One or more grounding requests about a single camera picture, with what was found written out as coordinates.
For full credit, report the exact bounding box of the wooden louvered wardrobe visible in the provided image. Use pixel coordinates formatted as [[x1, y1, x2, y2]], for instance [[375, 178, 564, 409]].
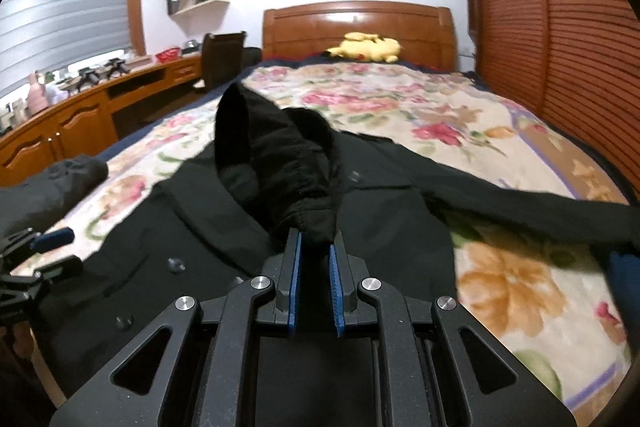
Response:
[[470, 0, 639, 195]]

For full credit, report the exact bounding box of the floral bed blanket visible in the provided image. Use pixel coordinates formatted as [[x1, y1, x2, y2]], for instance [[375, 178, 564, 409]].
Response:
[[8, 60, 634, 427]]

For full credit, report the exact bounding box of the wooden headboard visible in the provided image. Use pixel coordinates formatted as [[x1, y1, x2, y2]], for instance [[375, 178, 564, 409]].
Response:
[[262, 1, 458, 70]]

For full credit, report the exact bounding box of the yellow plush toy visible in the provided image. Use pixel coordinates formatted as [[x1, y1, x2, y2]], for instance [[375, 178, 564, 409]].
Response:
[[323, 32, 401, 64]]

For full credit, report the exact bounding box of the folded dark grey garment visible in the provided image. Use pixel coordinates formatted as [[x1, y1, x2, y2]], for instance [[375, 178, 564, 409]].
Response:
[[1, 155, 108, 237]]

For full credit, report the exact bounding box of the pink bottle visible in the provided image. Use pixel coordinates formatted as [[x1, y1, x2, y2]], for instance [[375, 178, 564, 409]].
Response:
[[27, 72, 49, 116]]

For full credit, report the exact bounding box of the black coat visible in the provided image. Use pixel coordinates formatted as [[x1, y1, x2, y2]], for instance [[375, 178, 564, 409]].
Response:
[[32, 83, 639, 395]]

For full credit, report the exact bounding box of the red basket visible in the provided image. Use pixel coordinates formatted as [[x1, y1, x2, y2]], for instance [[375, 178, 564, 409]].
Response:
[[155, 46, 181, 64]]

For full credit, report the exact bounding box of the wooden desk cabinet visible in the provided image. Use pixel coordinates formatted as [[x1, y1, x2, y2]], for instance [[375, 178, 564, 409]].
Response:
[[1, 54, 202, 186]]

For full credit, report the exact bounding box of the dark wooden chair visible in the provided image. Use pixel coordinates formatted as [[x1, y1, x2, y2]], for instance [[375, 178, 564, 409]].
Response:
[[194, 31, 262, 93]]

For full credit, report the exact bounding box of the grey window blind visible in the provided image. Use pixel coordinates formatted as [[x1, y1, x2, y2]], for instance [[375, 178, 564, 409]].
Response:
[[1, 0, 131, 94]]

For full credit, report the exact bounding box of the navy blue garment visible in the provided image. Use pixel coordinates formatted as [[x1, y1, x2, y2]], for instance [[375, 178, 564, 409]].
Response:
[[608, 253, 640, 331]]

